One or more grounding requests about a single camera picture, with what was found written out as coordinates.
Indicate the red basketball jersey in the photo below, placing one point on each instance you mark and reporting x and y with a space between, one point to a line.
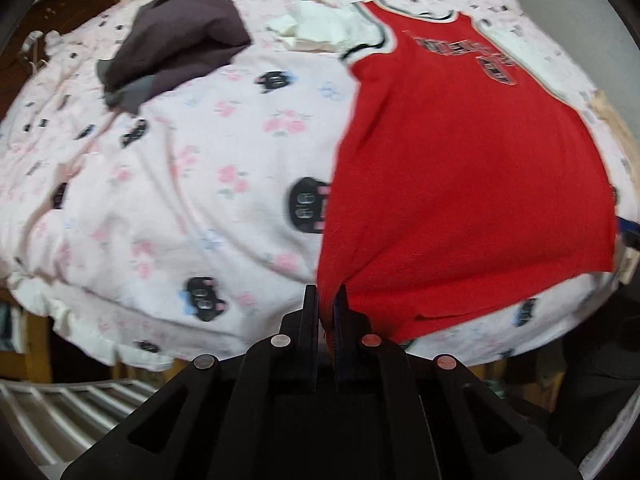
450 160

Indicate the pink printed bed sheet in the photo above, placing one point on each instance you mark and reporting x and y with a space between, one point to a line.
200 160

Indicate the dark grey garment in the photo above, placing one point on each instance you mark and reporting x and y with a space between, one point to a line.
175 40

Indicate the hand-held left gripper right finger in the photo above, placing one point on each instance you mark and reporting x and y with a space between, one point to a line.
342 325

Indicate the wooden shelf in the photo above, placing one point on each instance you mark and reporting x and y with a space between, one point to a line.
35 360

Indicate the white cloth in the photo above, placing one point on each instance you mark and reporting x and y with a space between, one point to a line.
320 25

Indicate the dark wooden headboard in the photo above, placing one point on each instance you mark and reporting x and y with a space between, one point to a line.
20 60

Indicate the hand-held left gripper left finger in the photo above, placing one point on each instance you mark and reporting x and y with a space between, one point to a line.
311 320

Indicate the white slatted rack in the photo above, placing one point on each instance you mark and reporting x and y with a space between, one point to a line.
65 420

